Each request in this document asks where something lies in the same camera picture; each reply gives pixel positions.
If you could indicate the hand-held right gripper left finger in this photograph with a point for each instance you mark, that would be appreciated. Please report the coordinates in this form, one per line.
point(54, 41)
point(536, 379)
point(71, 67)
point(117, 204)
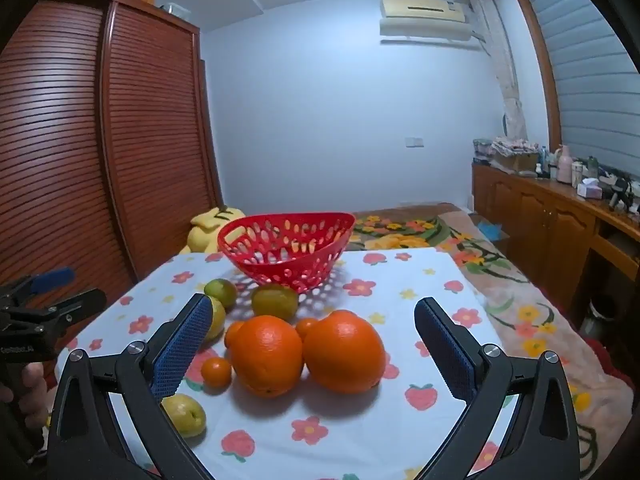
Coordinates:
point(182, 345)

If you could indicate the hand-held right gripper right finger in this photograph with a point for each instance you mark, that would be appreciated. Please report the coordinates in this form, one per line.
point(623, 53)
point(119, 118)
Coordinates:
point(445, 345)

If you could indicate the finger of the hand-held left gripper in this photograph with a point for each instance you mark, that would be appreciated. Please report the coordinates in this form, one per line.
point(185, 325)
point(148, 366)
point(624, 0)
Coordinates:
point(52, 277)
point(75, 304)

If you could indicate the yellow pear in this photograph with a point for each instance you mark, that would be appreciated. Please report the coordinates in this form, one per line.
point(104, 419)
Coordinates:
point(186, 415)

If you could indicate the large round orange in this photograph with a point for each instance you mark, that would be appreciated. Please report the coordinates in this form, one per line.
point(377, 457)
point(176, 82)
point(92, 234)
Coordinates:
point(267, 357)

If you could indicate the large orange with raised neck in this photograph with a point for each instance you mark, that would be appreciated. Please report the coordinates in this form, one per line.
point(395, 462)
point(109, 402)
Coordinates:
point(345, 352)

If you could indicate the small tangerine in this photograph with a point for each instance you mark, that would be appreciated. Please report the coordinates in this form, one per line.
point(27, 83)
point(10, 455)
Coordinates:
point(216, 372)
point(232, 335)
point(305, 328)

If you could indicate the red perforated plastic basket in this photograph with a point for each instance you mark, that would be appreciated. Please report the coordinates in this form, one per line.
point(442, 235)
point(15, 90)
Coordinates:
point(300, 285)

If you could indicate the person's left hand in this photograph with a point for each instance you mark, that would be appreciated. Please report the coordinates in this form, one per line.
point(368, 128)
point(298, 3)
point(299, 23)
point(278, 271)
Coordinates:
point(30, 385)

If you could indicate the yellow lemon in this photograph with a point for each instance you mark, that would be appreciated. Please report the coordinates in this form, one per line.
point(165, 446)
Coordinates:
point(217, 317)

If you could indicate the dark green citrus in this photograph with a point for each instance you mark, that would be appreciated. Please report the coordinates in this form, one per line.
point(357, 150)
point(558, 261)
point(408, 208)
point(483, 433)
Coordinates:
point(221, 291)

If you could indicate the floral blanket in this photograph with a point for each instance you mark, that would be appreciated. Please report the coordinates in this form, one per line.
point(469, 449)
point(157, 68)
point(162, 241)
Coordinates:
point(520, 305)

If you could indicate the yellow-green citrus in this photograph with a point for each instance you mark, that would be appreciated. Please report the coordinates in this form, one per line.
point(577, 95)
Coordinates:
point(274, 301)

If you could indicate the yellow plush toy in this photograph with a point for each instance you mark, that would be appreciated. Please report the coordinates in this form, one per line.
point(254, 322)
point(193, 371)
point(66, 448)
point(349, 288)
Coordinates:
point(205, 232)

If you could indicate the white floral tablecloth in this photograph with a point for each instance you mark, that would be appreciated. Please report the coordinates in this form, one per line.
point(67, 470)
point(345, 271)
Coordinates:
point(360, 430)

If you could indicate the blue paper piece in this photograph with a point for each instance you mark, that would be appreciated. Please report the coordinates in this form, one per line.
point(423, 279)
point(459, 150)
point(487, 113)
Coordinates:
point(490, 228)

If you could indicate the wooden louvered wardrobe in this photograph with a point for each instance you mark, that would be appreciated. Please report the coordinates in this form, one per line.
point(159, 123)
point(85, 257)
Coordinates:
point(65, 150)

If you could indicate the wooden sideboard cabinet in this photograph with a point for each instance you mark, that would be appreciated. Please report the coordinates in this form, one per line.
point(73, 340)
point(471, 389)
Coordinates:
point(540, 230)

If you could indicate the dark trash bin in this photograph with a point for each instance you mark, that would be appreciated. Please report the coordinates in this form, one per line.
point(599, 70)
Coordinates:
point(597, 317)

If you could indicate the white tissue box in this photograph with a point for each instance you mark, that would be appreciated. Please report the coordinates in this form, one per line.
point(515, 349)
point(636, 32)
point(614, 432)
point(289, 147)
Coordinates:
point(589, 189)

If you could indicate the pink thermos bottle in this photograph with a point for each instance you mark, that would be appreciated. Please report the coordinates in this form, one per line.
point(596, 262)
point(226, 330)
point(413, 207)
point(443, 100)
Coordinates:
point(565, 166)

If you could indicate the pale curtain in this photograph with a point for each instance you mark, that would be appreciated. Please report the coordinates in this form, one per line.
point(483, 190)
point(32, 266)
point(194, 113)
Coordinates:
point(505, 70)

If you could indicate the window blind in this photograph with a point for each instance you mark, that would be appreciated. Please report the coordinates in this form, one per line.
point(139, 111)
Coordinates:
point(590, 75)

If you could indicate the white wall socket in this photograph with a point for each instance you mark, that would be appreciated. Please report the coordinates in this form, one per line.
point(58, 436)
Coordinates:
point(414, 142)

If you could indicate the wall air conditioner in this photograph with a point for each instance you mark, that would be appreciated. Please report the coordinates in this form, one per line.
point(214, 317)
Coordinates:
point(425, 17)

